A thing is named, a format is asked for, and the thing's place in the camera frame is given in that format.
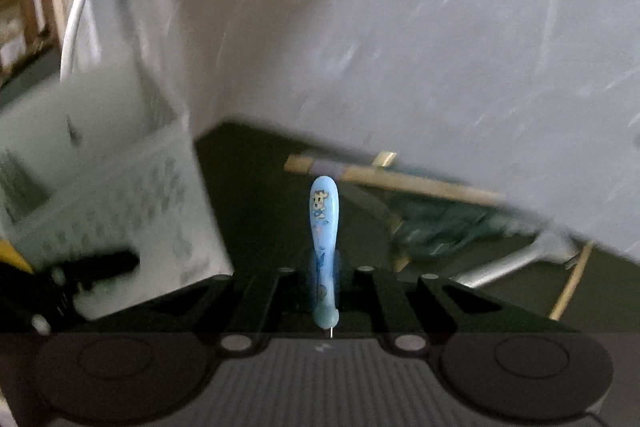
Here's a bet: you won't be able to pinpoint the dark green kitchen scissors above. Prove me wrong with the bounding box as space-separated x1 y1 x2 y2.
390 196 542 260

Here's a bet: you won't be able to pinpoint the blue cartoon handle spoon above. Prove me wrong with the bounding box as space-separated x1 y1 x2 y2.
309 176 340 333

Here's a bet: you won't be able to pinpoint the white perforated utensil basket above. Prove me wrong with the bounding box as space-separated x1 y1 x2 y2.
1 57 232 319

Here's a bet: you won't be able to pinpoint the wooden chopstick with purple band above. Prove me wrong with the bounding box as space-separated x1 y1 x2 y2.
283 154 506 207

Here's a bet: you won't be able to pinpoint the steel handle peeler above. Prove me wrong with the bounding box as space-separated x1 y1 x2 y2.
452 231 578 288

